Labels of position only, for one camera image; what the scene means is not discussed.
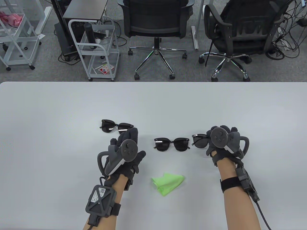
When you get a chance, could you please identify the person's left hand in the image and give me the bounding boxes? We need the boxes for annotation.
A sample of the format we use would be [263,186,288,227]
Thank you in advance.
[106,127,146,190]

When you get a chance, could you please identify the person's right hand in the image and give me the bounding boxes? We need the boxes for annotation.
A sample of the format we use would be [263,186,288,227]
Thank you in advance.
[206,125,242,167]

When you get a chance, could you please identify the grey handheld controller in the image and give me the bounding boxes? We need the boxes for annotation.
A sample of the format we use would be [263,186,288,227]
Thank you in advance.
[97,138,138,176]
[211,127,250,160]

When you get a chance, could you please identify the black sunglasses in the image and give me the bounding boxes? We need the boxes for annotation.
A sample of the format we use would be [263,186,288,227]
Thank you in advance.
[153,137,191,152]
[100,120,134,135]
[191,134,211,148]

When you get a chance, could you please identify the green cleaning cloth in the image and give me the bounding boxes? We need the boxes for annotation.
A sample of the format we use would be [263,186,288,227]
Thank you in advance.
[151,172,185,197]

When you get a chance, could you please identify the person's right forearm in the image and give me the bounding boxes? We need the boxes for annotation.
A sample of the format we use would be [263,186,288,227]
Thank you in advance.
[216,158,262,230]

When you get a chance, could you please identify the black wrist sensor pack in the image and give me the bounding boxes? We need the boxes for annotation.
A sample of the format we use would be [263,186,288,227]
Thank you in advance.
[220,167,260,201]
[85,184,121,227]

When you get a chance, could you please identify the red and white packet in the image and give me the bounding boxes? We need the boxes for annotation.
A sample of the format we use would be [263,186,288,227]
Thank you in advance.
[98,64,114,74]

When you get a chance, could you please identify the white metal rolling cart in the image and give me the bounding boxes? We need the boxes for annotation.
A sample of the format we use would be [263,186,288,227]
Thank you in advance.
[0,0,41,71]
[68,16,120,82]

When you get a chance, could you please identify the black bottle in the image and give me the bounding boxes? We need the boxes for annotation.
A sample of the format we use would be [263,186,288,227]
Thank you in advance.
[84,23,97,50]

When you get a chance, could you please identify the black computer tower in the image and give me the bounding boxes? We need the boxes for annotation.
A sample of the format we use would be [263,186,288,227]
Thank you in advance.
[54,22,81,57]

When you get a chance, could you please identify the white desk leg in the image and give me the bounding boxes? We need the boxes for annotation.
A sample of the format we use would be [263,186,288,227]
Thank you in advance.
[35,6,52,35]
[191,0,205,50]

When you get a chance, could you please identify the black mesh office chair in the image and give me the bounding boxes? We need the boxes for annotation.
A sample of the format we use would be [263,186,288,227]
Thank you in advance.
[118,0,194,81]
[199,0,292,82]

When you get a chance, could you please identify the white power strip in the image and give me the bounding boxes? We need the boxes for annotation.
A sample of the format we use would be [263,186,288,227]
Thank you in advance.
[278,38,290,51]

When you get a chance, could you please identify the dark side table top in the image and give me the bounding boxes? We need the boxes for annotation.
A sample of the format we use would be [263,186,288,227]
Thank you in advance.
[62,0,107,22]

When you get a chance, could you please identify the pink cloth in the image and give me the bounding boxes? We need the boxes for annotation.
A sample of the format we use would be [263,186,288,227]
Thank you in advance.
[0,11,24,26]

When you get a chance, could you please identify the tangle of black cables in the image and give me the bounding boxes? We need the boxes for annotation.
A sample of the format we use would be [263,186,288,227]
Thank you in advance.
[266,0,307,60]

